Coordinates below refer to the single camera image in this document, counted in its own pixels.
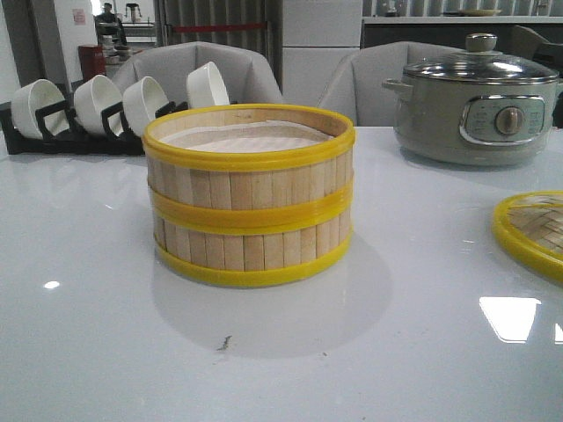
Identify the bamboo steamer tray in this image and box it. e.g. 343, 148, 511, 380
143, 104, 355, 236
153, 209, 353, 287

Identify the woven bamboo steamer lid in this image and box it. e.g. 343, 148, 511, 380
492, 190, 562, 283

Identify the left grey chair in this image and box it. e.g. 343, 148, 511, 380
112, 41, 283, 105

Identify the grey chair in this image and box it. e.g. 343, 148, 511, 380
318, 41, 457, 127
112, 41, 283, 105

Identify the white bowl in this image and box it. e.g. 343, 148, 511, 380
186, 62, 230, 108
11, 79, 64, 139
122, 76, 169, 137
74, 75, 122, 136

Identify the right grey chair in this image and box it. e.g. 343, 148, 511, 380
318, 41, 457, 127

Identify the white cabinet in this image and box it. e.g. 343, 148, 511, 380
281, 1, 362, 106

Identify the red barrier tape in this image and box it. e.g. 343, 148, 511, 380
170, 22, 267, 33

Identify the grey electric cooking pot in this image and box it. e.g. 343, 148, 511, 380
383, 76, 562, 166

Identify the black bowl rack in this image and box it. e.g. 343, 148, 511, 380
0, 100, 190, 156

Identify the red cylinder bin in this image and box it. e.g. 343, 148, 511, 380
78, 44, 106, 82

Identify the glass pot lid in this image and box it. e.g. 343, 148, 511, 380
404, 33, 559, 84

